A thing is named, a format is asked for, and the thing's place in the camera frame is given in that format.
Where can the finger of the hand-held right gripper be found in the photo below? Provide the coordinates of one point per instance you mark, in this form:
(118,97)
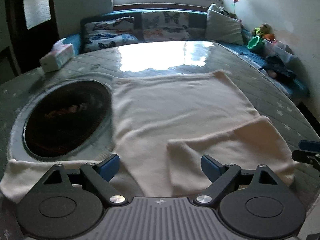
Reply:
(308,155)

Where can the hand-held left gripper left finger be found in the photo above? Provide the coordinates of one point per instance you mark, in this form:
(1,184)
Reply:
(110,167)

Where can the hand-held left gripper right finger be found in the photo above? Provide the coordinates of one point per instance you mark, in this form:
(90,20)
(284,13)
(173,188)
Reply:
(210,167)

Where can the cream knit sweater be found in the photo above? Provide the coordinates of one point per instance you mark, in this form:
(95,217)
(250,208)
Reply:
(175,110)

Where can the round dark table stove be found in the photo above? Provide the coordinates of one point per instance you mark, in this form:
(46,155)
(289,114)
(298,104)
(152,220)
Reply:
(67,117)

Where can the grey quilted table cover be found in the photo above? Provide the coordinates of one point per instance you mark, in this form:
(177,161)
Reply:
(275,92)

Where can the dark clothing pile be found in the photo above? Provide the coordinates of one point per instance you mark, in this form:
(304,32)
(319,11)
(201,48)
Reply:
(278,67)

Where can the clear plastic box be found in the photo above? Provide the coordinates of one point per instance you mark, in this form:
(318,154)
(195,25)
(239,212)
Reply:
(280,50)

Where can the white tissue box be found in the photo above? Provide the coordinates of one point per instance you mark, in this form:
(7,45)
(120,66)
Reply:
(56,57)

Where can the green plastic bucket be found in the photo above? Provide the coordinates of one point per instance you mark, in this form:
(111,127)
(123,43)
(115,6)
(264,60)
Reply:
(255,44)

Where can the butterfly print cushion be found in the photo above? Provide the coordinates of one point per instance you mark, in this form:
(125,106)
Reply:
(165,26)
(110,33)

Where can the stuffed toy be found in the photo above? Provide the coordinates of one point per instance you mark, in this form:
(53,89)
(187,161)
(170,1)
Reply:
(262,30)

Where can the blue sofa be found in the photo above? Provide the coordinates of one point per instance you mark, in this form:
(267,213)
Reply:
(197,30)

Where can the white pillow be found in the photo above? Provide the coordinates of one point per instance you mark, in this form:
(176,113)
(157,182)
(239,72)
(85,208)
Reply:
(223,27)

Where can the dark door with frosted glass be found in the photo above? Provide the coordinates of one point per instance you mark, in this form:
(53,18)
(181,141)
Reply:
(17,42)

